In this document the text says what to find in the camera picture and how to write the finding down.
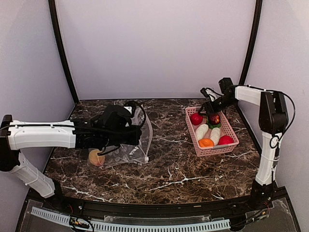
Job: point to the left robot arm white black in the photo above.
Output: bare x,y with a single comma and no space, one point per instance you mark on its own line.
16,135

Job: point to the smooth white radish toy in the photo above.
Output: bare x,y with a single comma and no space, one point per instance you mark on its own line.
201,131

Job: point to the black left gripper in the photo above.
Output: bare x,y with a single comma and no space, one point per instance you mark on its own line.
134,138

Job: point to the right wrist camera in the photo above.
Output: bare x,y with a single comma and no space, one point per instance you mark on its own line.
209,93

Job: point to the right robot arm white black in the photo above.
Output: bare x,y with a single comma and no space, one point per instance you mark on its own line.
273,122

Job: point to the pink plastic basket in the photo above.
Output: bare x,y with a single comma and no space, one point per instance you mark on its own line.
225,129

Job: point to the clear zip top bag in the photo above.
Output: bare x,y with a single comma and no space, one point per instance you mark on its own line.
130,153

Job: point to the red tomato toy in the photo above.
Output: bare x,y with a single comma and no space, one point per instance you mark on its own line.
225,140

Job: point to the white slotted cable duct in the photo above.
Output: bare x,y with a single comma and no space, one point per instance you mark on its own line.
116,224

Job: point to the wrinkled white radish toy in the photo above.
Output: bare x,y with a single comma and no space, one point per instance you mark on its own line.
215,135

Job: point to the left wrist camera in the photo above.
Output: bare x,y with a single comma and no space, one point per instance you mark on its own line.
130,109

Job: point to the black front rail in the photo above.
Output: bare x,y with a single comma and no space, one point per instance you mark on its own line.
96,209

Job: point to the red round fruit toy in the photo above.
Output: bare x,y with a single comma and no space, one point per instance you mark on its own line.
196,119

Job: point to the orange fruit toy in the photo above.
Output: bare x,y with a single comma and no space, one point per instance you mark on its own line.
206,142

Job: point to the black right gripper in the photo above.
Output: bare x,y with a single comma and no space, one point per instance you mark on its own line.
207,105

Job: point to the yellow peach toy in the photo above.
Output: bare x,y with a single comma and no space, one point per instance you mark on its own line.
95,158

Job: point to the right black frame post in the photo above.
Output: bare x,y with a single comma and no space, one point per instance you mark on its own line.
252,40

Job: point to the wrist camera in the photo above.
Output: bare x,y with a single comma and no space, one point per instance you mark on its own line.
209,93
130,109

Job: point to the left black frame post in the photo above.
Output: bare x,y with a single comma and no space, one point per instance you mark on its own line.
61,50

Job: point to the black frame post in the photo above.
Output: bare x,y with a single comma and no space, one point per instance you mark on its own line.
61,50
252,40

